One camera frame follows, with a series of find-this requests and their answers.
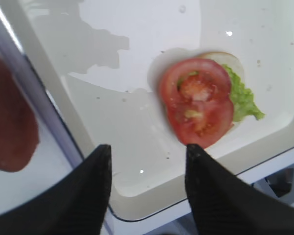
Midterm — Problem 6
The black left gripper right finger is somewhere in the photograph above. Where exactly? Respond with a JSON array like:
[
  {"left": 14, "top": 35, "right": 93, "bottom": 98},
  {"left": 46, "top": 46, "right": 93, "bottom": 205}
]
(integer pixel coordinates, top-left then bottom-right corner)
[{"left": 185, "top": 144, "right": 294, "bottom": 235}]

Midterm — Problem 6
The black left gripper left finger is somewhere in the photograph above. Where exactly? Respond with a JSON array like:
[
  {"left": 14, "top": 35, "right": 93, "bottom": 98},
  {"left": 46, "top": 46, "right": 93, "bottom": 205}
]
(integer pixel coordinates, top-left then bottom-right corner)
[{"left": 0, "top": 144, "right": 112, "bottom": 235}]

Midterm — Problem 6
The large tomato slice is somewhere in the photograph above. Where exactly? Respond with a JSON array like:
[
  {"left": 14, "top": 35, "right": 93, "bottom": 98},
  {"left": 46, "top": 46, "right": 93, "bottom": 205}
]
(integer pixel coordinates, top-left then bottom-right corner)
[{"left": 167, "top": 99, "right": 234, "bottom": 148}]

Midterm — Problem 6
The cream rectangular tray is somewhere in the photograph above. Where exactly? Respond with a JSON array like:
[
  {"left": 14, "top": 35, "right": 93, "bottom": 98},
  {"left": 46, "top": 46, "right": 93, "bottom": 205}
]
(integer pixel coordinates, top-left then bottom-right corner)
[{"left": 0, "top": 0, "right": 294, "bottom": 221}]

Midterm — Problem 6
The bottom bun on tray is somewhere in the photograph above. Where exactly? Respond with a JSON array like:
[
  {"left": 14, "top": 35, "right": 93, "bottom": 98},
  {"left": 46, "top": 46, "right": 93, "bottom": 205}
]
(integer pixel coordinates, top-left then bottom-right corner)
[{"left": 191, "top": 51, "right": 250, "bottom": 133}]

